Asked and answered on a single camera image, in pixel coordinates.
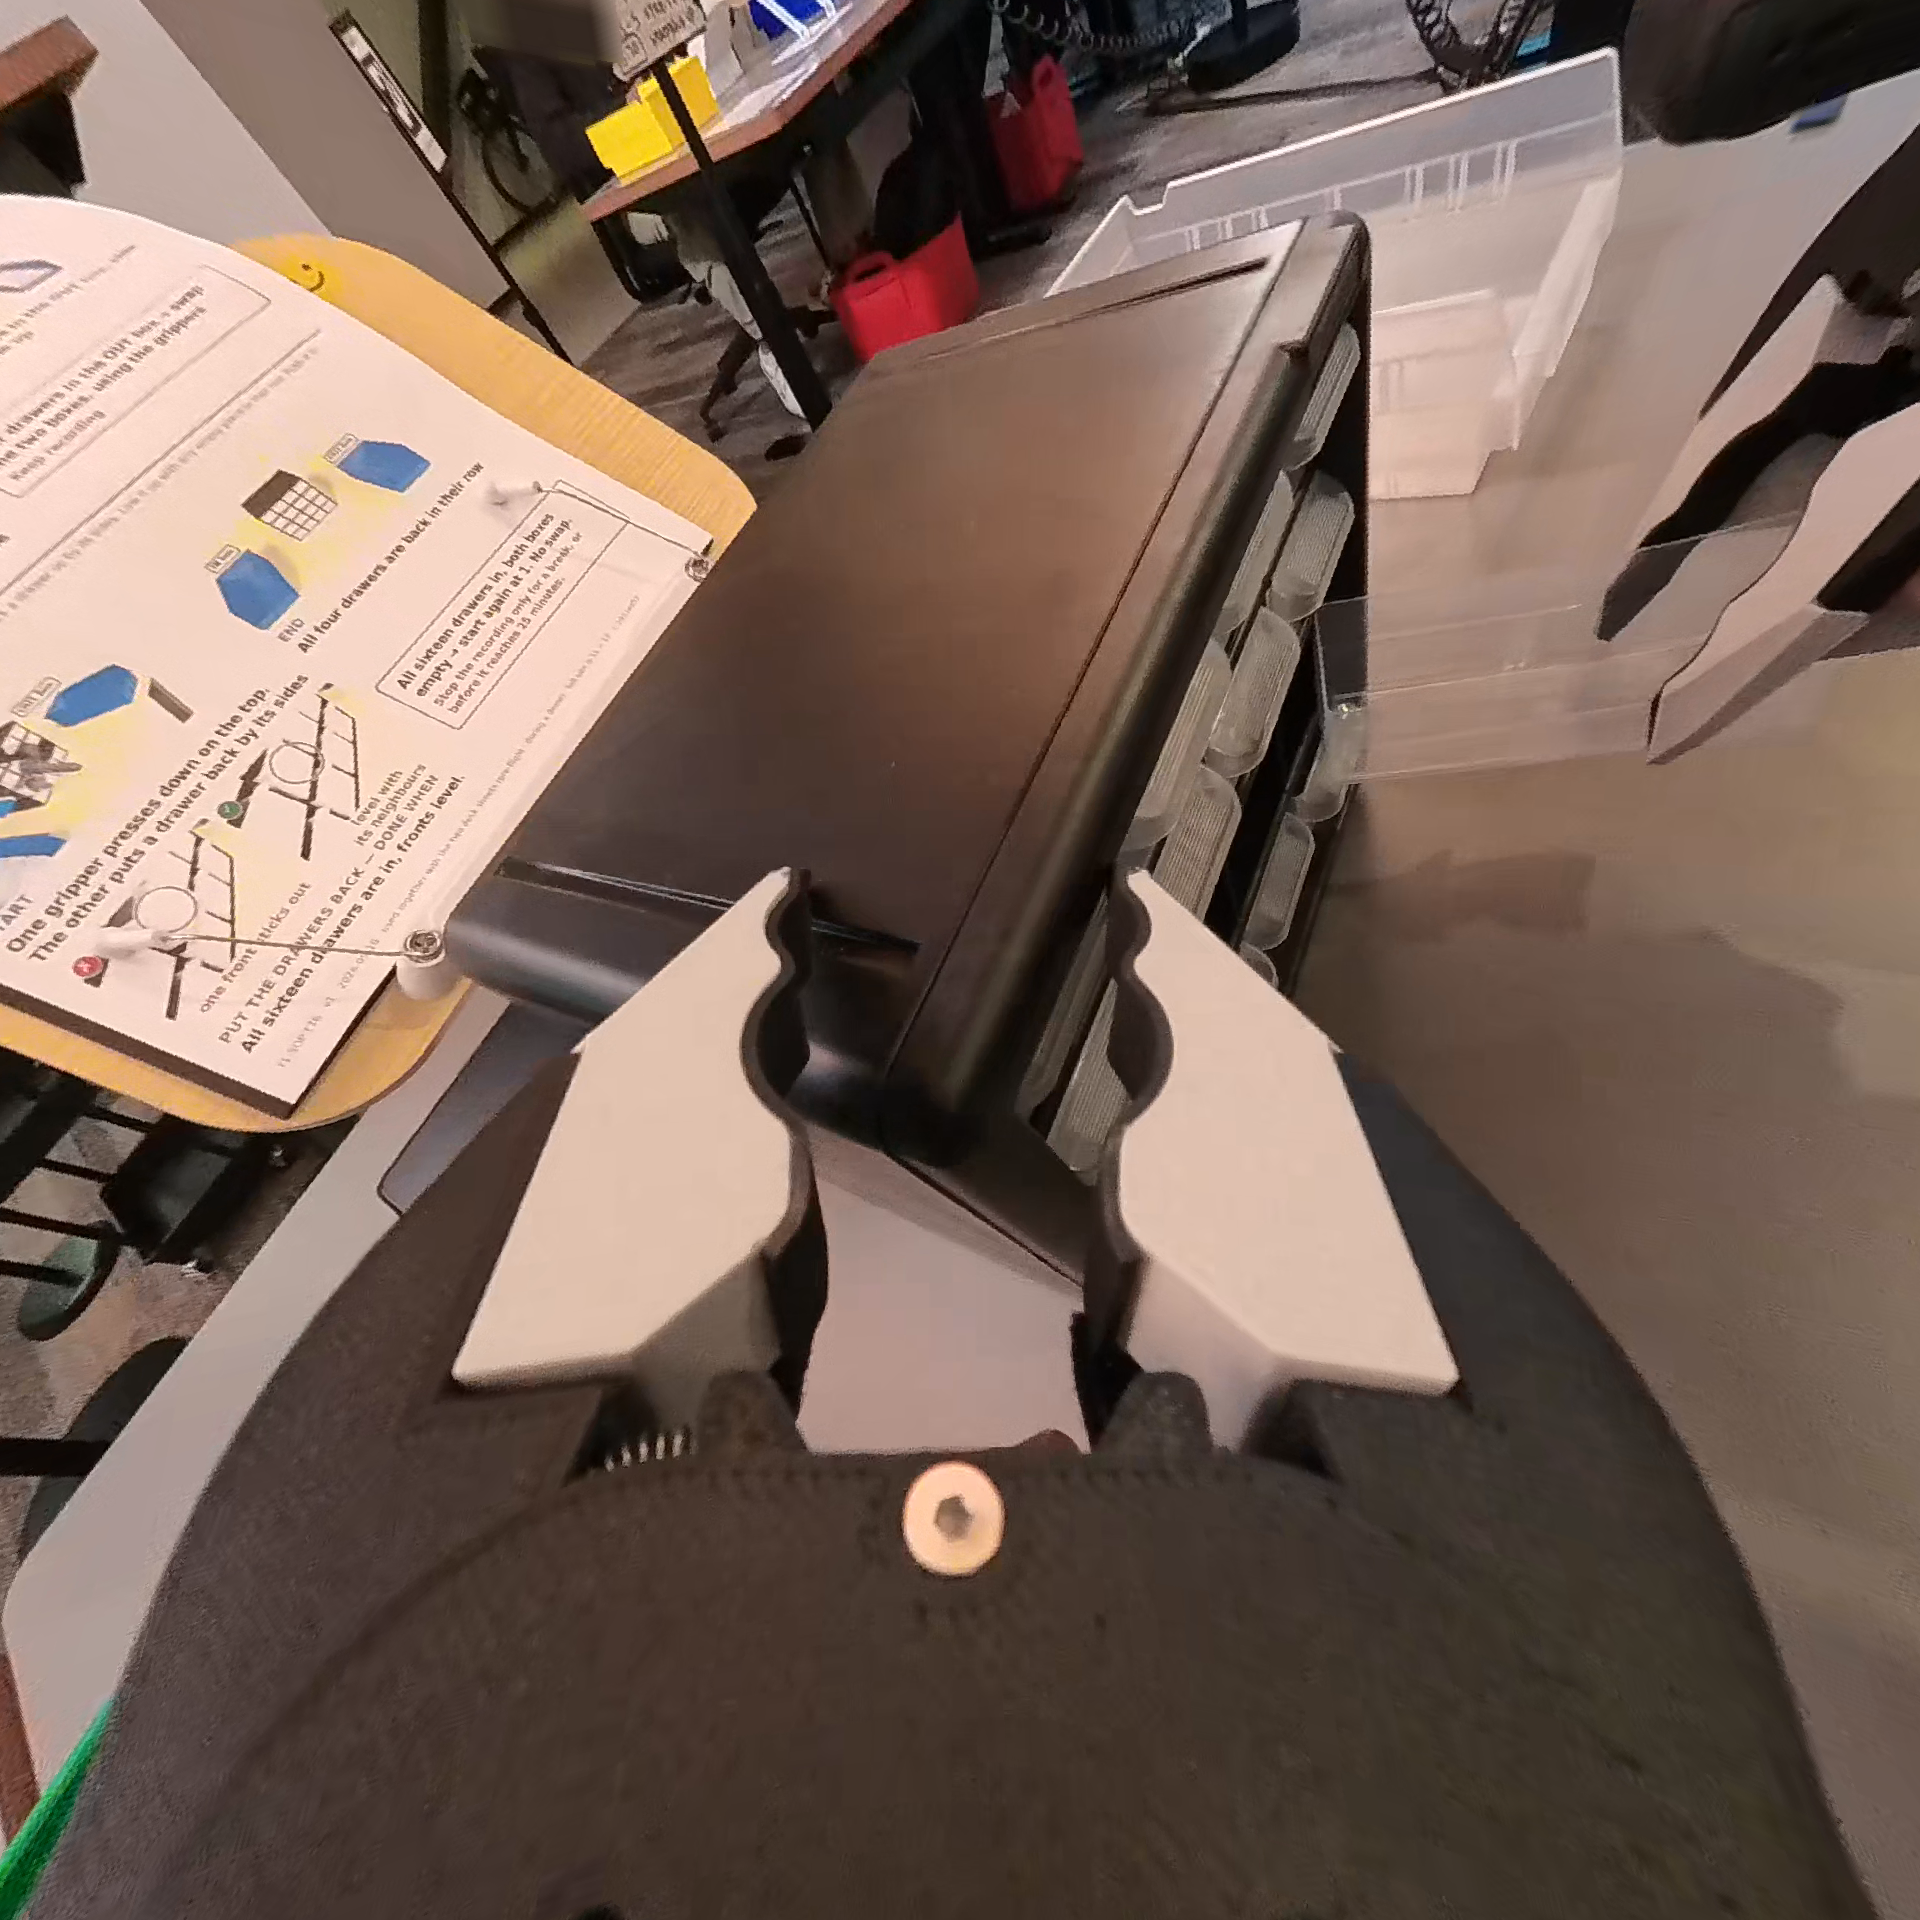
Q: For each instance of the large clear plastic bin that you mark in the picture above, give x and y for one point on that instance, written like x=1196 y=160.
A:
x=1440 y=226

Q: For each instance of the light wooden board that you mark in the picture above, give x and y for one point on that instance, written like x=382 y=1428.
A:
x=628 y=422

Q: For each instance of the brown wooden table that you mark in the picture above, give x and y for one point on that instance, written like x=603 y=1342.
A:
x=796 y=90

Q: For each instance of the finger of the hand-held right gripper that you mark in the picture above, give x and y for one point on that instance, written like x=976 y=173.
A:
x=1860 y=556
x=1756 y=406

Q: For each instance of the clear acrylic sheet holder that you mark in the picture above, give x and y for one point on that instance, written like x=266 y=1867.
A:
x=427 y=972

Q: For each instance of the black drawer cabinet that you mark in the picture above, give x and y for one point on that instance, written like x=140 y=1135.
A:
x=900 y=599

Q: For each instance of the bank of small clear drawers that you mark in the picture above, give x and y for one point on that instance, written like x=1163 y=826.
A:
x=1306 y=540

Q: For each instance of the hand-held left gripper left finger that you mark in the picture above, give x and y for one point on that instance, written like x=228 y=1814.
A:
x=628 y=1184

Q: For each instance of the white printed instruction sheet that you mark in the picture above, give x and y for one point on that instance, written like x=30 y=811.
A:
x=224 y=451

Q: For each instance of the red plastic canister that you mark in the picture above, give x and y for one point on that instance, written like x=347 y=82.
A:
x=907 y=294
x=1037 y=136

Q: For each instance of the brown wooden shelf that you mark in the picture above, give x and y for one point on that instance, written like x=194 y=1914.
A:
x=44 y=67

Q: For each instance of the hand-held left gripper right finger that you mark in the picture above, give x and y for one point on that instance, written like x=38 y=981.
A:
x=1282 y=1202

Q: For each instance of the yellow box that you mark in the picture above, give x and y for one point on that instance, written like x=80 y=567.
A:
x=645 y=130

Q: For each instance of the person's right forearm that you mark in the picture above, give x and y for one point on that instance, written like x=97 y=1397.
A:
x=1756 y=61

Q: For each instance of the clear plastic drawer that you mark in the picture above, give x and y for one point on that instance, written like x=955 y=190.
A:
x=1500 y=675

